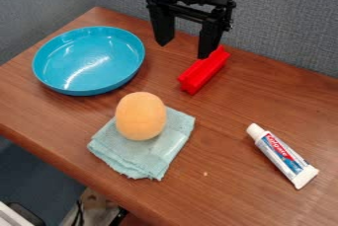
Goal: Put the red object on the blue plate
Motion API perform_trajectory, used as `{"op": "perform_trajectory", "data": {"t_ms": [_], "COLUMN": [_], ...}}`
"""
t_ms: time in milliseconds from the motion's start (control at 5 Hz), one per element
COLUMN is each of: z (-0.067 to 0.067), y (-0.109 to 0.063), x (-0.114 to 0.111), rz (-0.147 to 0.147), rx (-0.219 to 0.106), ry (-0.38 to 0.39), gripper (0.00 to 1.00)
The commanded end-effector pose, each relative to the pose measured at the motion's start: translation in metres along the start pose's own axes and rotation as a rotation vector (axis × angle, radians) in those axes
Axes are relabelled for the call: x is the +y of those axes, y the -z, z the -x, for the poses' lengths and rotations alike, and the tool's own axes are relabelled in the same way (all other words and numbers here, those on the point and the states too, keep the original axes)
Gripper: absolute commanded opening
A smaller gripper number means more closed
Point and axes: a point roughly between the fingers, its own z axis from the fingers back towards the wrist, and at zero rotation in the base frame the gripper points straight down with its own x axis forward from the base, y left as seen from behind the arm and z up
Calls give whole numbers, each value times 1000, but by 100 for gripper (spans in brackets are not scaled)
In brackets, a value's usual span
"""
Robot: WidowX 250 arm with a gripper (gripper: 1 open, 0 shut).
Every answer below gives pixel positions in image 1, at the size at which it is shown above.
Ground light green folded cloth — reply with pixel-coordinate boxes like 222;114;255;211
86;106;197;182

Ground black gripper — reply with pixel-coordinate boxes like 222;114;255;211
147;0;237;59

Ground orange egg-shaped object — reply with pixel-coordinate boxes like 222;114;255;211
115;92;167;141

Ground white toothpaste tube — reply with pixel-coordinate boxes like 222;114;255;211
246;123;319;189

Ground red plastic block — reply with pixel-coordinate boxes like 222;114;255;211
178;45;230;95

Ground objects under table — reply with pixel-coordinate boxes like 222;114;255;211
0;188;128;226

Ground blue plate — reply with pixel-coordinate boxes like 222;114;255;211
32;26;146;96

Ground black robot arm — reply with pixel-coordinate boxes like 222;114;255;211
147;0;237;59

